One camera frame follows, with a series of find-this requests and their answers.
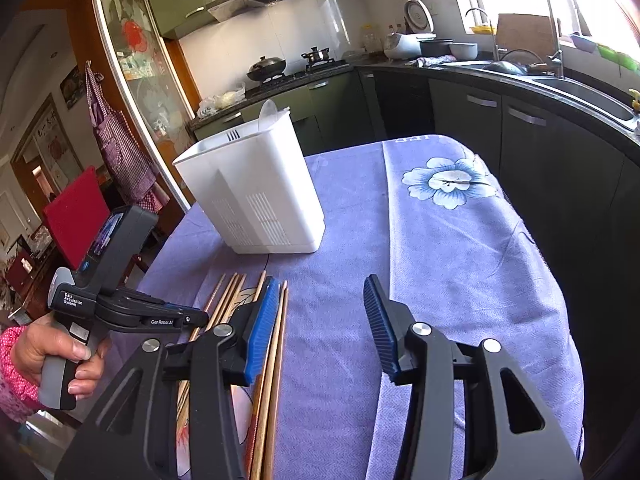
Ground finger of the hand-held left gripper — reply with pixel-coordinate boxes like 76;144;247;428
172;306;210;331

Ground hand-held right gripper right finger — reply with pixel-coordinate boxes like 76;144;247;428
363;274;585;480

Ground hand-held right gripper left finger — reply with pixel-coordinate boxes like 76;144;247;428
55;276;281;480

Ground bunch of wooden chopsticks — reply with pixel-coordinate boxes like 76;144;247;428
175;270;290;480

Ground white plastic utensil holder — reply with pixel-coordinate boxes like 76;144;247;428
172;107;326;255

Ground person's left forearm pink sleeve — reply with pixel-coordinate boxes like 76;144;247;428
0;325;42;423

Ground person's left hand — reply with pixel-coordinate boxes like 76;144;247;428
15;312;112;401

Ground red covered chair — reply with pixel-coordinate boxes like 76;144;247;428
42;166;113;271

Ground purple floral tablecloth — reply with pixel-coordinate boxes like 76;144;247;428
65;134;586;480

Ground checkered purple apron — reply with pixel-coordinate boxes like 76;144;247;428
82;62;171;211

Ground cluttered wooden side table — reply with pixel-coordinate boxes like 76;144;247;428
0;225;56;321

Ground frosted glass sliding door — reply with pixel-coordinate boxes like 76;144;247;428
89;0;201;211

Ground plastic bag with food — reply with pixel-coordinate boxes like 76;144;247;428
197;87;246;118

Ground white plastic spoon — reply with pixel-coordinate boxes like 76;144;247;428
256;99;282;133

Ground green lower kitchen cabinets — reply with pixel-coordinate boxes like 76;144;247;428
192;71;376;158

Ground green kitchen cabinets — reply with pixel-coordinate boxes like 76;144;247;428
192;71;376;158
142;0;376;41

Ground black wok with lid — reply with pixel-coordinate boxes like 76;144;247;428
246;56;287;82

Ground dark lower kitchen cabinets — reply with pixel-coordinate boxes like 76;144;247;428
357;67;640;311

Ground green upper kitchen cabinets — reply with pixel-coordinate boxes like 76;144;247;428
142;0;376;41

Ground black gas stove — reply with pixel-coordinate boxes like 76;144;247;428
245;60;353;93

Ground white rice cooker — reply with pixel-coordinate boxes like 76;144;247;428
384;0;435;59

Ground dark rice cooker inner pot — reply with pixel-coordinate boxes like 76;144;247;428
419;37;455;57

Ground dark pan in sink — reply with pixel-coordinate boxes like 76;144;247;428
480;49;531;75

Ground group of condiment bottles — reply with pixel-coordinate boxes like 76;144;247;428
362;22;396;53

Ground small dark faucet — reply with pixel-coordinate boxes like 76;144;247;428
465;7;501;61

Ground steel double sink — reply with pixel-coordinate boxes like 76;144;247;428
445;59;637;123

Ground wooden cutting board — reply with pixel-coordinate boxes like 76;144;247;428
495;12;556;56

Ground tall steel faucet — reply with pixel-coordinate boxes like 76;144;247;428
545;0;583;78

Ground green plastic containers on sill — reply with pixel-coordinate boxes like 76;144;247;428
597;44;640;71

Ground white wall poster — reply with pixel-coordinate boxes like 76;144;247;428
30;110;81;186

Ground dark wall picture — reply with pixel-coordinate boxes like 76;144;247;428
60;65;86;109

